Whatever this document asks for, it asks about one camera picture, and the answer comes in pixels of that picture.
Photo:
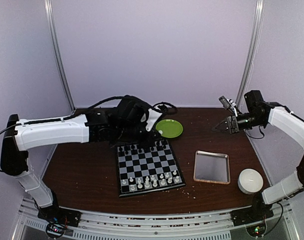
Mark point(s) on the aluminium frame post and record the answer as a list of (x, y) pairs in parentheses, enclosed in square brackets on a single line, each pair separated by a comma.
[(57, 53), (255, 35)]

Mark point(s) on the white bowl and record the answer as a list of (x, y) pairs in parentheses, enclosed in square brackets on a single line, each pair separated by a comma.
[(250, 181)]

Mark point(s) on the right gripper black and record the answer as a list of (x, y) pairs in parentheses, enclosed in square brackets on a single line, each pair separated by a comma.
[(230, 129)]

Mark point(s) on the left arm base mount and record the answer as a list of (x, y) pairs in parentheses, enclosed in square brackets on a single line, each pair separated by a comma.
[(58, 225)]

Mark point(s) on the white piece passed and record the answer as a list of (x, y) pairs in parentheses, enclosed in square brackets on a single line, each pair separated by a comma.
[(140, 186)]

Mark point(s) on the front aluminium rail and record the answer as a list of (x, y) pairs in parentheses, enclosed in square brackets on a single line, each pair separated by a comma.
[(213, 225)]

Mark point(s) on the black white chessboard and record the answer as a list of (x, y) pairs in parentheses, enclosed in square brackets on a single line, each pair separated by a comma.
[(136, 162)]

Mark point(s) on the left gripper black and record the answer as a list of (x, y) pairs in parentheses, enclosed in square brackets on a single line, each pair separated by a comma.
[(154, 135)]

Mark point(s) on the metal wooden tray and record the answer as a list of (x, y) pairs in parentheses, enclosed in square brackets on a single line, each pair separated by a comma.
[(211, 168)]

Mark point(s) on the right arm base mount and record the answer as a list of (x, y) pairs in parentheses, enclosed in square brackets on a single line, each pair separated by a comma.
[(254, 222)]

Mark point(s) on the left aluminium frame post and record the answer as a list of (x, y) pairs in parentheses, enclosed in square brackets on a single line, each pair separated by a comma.
[(57, 53)]

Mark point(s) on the right aluminium frame post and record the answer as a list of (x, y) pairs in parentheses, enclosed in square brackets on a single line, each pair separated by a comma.
[(255, 35)]

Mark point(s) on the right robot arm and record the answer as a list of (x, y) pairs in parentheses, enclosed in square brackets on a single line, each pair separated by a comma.
[(282, 153)]

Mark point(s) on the green plate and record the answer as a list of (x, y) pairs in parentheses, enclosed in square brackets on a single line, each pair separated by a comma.
[(171, 128)]

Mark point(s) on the white bishop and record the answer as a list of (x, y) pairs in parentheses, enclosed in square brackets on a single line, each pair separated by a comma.
[(147, 185)]

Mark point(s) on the white chess piece tall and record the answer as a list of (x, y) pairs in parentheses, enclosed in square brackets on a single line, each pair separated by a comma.
[(154, 184)]

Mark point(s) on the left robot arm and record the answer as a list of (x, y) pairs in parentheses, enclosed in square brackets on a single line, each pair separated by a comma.
[(132, 120)]

